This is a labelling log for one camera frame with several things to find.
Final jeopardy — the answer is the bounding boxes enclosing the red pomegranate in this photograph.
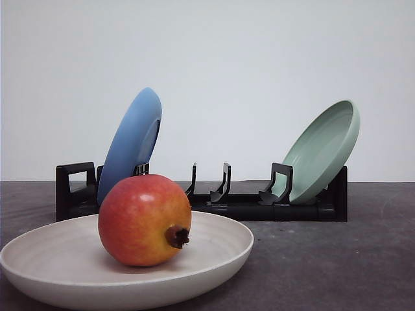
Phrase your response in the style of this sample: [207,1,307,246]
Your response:
[98,174,192,268]

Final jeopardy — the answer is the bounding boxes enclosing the white plate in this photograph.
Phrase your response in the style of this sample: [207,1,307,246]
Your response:
[0,213,254,305]

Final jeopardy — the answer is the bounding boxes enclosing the blue plate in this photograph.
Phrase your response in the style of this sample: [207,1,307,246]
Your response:
[97,87,162,204]

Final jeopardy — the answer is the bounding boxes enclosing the green plate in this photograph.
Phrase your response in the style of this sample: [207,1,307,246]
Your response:
[273,99,361,205]

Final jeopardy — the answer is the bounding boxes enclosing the black plastic dish rack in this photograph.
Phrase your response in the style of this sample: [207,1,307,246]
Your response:
[55,162,348,222]

